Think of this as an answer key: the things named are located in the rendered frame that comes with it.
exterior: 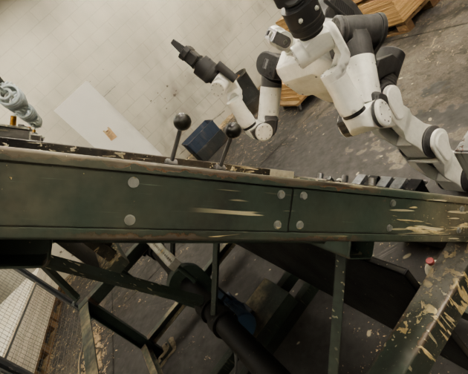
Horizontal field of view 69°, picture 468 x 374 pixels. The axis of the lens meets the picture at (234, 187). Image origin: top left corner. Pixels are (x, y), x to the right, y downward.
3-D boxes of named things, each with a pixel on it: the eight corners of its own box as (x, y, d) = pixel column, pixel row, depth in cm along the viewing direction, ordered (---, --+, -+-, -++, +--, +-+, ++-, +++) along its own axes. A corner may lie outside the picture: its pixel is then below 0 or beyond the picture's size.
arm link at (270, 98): (271, 136, 159) (276, 86, 152) (280, 142, 147) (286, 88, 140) (247, 135, 157) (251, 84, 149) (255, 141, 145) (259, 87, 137)
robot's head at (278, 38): (289, 32, 119) (270, 22, 115) (298, 36, 112) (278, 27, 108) (280, 49, 121) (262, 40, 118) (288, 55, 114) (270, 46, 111)
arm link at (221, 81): (206, 74, 145) (227, 91, 147) (196, 84, 138) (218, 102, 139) (220, 53, 138) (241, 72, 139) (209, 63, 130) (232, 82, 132)
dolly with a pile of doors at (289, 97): (329, 84, 443) (312, 59, 427) (301, 113, 438) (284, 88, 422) (304, 87, 499) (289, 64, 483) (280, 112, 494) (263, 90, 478)
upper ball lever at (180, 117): (179, 173, 76) (195, 119, 69) (163, 171, 74) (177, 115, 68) (176, 164, 79) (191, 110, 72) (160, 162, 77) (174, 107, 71)
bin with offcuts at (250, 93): (273, 97, 564) (249, 66, 539) (252, 119, 559) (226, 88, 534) (261, 98, 611) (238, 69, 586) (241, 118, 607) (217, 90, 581)
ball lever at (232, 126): (227, 177, 81) (246, 128, 75) (212, 176, 80) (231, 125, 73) (222, 169, 84) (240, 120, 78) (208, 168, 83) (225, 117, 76)
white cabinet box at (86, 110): (192, 185, 525) (86, 80, 444) (166, 211, 519) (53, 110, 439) (184, 177, 580) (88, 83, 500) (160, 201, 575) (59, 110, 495)
